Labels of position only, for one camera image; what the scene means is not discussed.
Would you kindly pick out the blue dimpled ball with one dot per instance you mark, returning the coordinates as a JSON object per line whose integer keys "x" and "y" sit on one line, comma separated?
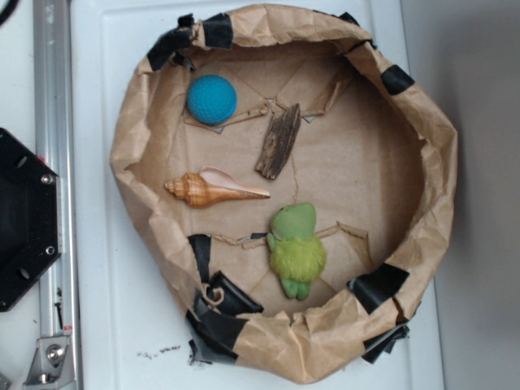
{"x": 211, "y": 99}

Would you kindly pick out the orange spiral seashell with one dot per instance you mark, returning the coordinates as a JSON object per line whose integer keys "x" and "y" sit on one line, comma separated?
{"x": 210, "y": 186}

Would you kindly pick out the dark wood bark piece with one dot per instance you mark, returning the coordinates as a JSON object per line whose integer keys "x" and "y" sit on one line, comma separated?
{"x": 279, "y": 141}

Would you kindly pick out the green plush frog toy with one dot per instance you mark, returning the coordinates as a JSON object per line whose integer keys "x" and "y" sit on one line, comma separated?
{"x": 298, "y": 256}

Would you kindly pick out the brown paper bag tray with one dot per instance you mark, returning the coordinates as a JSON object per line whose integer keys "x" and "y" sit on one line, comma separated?
{"x": 374, "y": 154}

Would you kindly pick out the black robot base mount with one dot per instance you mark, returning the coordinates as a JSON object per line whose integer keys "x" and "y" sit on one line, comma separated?
{"x": 29, "y": 219}

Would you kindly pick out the aluminium extrusion rail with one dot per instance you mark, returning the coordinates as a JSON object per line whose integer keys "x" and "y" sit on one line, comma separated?
{"x": 58, "y": 287}

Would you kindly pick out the metal corner bracket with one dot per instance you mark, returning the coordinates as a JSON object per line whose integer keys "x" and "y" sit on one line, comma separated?
{"x": 52, "y": 366}

